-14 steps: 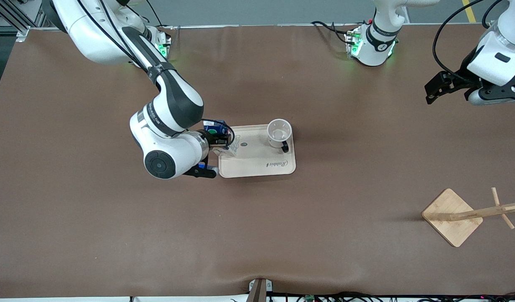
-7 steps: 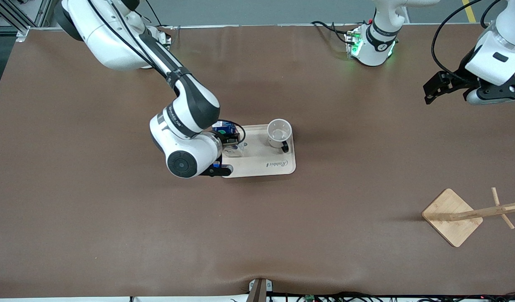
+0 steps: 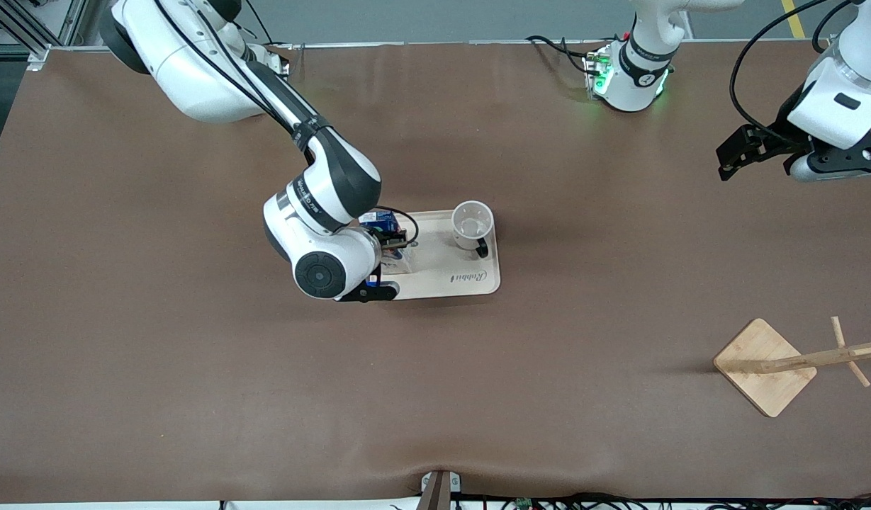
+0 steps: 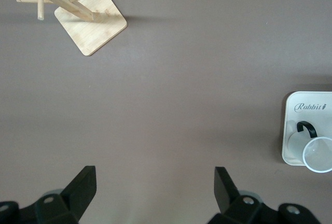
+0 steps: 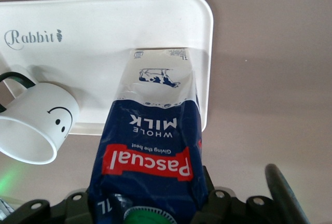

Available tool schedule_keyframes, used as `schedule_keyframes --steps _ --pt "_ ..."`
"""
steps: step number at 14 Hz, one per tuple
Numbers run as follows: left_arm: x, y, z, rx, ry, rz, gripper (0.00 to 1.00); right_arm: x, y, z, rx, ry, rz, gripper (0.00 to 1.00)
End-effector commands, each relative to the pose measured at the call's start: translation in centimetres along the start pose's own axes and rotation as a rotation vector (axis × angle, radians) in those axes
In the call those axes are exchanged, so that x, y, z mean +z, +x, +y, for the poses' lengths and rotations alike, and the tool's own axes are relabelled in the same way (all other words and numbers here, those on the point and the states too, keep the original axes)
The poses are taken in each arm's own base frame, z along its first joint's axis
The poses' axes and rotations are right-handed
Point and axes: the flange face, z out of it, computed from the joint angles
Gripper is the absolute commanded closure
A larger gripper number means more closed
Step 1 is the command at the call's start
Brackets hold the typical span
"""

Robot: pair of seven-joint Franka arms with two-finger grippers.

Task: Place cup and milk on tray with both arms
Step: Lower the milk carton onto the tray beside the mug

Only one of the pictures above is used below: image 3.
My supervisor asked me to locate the white smiley face mug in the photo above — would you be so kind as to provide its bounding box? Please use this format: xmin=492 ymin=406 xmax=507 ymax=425
xmin=451 ymin=200 xmax=495 ymax=259

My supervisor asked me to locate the blue white milk carton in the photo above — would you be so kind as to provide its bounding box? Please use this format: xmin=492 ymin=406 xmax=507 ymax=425
xmin=359 ymin=210 xmax=415 ymax=276

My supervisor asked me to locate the aluminium frame profile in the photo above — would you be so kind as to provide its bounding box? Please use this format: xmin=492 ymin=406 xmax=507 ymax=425
xmin=0 ymin=0 xmax=89 ymax=75

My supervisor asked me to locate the wooden mug stand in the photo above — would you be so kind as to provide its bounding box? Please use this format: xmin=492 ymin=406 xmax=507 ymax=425
xmin=712 ymin=316 xmax=871 ymax=419

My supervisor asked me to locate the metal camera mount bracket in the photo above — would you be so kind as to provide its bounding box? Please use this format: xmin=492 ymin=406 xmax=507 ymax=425
xmin=420 ymin=470 xmax=463 ymax=510

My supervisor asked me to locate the black left base cable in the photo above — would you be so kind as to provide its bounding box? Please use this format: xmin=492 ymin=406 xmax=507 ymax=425
xmin=526 ymin=34 xmax=599 ymax=77

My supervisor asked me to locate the black base cable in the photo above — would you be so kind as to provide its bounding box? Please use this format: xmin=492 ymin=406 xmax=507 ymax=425
xmin=247 ymin=0 xmax=294 ymax=54
xmin=526 ymin=34 xmax=599 ymax=77

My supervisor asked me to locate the black right base cable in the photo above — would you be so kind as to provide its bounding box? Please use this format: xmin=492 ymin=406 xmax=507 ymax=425
xmin=247 ymin=0 xmax=294 ymax=54

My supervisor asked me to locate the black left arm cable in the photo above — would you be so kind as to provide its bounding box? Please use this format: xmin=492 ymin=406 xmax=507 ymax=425
xmin=731 ymin=0 xmax=861 ymax=135

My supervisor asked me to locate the beige plastic tray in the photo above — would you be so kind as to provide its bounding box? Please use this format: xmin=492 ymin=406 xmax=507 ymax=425
xmin=376 ymin=208 xmax=502 ymax=302

